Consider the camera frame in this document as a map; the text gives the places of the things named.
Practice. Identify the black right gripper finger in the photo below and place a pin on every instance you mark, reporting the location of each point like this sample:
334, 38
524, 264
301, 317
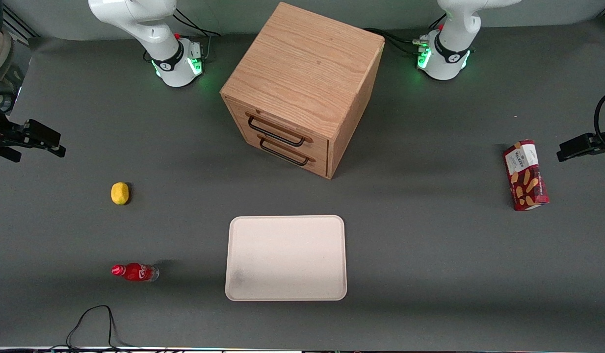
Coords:
9, 154
43, 135

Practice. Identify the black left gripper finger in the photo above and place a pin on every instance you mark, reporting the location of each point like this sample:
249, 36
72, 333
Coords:
579, 145

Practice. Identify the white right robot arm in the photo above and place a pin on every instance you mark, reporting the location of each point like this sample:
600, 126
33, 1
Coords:
157, 34

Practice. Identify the red coke bottle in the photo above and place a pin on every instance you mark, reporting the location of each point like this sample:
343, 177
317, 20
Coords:
135, 272

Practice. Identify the cream rectangular tray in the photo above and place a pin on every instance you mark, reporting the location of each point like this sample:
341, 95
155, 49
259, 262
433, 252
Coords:
286, 257

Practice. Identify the red tartan shortbread box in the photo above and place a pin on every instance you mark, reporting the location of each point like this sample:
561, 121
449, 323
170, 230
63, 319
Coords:
526, 176

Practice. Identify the yellow lemon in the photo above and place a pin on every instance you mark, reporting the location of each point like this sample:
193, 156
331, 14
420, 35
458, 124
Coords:
119, 193

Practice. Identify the dark grey table mat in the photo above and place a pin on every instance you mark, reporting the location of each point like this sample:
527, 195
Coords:
430, 245

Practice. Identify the wooden drawer front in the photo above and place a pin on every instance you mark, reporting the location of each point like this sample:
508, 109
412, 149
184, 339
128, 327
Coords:
248, 137
319, 147

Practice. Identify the oak wooden drawer cabinet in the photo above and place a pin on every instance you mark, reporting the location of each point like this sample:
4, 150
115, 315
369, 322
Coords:
307, 63

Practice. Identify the aluminium frame rail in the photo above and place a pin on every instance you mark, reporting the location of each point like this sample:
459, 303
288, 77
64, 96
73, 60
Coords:
20, 24

